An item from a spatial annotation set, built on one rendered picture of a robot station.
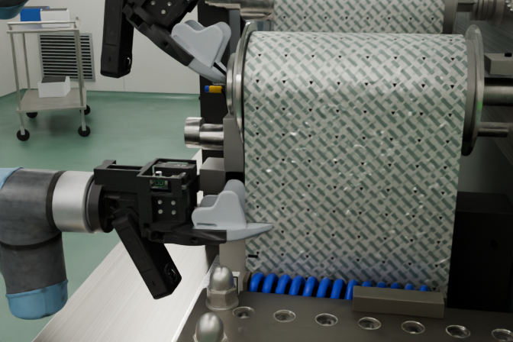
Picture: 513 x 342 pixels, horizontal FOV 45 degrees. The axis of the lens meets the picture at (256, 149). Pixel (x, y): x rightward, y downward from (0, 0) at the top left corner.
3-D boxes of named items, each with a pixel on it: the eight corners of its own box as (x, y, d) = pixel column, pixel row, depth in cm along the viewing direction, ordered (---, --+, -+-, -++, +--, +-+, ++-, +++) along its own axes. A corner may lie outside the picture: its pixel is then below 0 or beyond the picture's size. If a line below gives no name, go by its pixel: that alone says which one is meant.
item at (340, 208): (246, 279, 75) (245, 132, 70) (446, 295, 71) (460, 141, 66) (246, 281, 75) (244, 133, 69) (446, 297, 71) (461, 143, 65)
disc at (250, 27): (257, 130, 83) (258, 17, 79) (261, 130, 83) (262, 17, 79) (236, 161, 69) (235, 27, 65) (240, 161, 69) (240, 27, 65)
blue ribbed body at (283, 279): (252, 291, 75) (252, 266, 74) (435, 307, 71) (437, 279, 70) (246, 307, 71) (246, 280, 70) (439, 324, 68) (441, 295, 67)
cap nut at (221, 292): (209, 292, 70) (208, 257, 69) (241, 295, 70) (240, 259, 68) (201, 310, 67) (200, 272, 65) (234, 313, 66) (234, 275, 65)
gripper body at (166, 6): (196, -8, 70) (114, -78, 69) (153, 50, 73) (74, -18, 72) (212, -10, 77) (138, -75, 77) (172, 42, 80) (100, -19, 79)
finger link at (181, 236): (223, 236, 68) (147, 230, 70) (223, 249, 69) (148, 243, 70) (232, 219, 73) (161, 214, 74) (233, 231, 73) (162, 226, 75)
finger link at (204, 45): (248, 56, 71) (188, 3, 71) (217, 94, 73) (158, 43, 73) (253, 53, 74) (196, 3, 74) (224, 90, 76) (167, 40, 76)
